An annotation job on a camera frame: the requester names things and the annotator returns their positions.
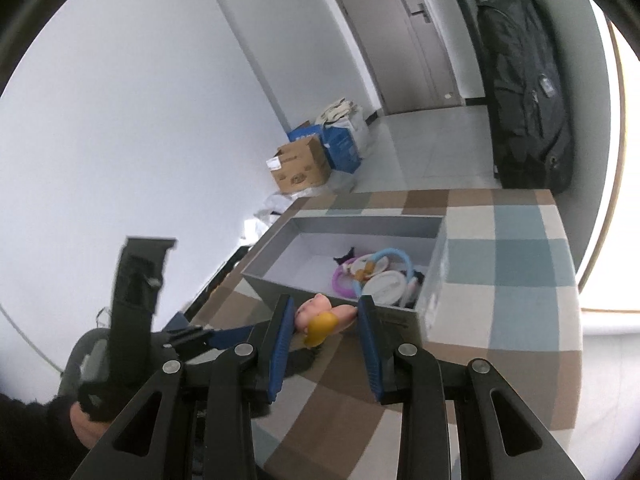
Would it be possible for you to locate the grey cardboard box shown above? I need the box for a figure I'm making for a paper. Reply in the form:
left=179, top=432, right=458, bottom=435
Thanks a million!
left=240, top=215, right=449, bottom=347

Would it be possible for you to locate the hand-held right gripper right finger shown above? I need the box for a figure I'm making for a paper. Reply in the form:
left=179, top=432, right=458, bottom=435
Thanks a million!
left=357, top=294, right=586, bottom=480

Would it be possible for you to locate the blue hair ring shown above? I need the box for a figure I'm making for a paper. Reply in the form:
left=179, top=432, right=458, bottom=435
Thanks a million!
left=350, top=247, right=415, bottom=307

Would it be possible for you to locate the brown cardboard box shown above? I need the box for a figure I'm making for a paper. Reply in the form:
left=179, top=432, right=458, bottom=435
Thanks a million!
left=266, top=135, right=332, bottom=195

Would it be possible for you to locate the checked tablecloth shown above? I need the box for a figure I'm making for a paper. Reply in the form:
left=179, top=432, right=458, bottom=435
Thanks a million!
left=187, top=188, right=584, bottom=480

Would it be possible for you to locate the blue cardboard box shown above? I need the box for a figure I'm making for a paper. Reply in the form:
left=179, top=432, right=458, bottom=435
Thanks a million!
left=287, top=122, right=362, bottom=174

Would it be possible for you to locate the white round compact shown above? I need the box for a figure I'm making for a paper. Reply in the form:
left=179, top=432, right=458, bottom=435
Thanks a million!
left=362, top=269, right=407, bottom=306

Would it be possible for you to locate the black backpack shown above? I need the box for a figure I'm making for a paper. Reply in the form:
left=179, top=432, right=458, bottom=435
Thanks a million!
left=477, top=0, right=576, bottom=194

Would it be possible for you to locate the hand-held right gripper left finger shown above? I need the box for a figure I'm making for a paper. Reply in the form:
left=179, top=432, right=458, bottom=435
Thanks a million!
left=70, top=294, right=296, bottom=480

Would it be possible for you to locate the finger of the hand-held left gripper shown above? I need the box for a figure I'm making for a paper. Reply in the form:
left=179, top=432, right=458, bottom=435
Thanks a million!
left=165, top=324, right=257, bottom=362

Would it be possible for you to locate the purple hair ring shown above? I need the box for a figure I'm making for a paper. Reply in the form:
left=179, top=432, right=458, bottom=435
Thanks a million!
left=332, top=259, right=367, bottom=299

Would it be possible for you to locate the pink pig hair clip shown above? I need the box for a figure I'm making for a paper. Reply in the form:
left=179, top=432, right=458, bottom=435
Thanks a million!
left=294, top=293, right=360, bottom=350

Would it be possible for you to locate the person's left hand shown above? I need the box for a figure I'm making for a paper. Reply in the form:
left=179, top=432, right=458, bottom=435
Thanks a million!
left=70, top=401, right=114, bottom=449

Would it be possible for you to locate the grey door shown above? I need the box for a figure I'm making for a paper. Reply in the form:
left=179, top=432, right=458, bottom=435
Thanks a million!
left=319, top=0, right=467, bottom=116

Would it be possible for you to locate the person's left forearm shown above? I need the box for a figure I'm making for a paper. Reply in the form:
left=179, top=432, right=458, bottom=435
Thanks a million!
left=0, top=392, right=96, bottom=480

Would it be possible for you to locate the white cable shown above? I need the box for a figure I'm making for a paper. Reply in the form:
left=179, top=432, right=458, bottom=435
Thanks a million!
left=0, top=304, right=67, bottom=377

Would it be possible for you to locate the white plastic bag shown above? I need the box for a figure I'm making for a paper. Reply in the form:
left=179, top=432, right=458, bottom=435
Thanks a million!
left=242, top=189, right=302, bottom=242

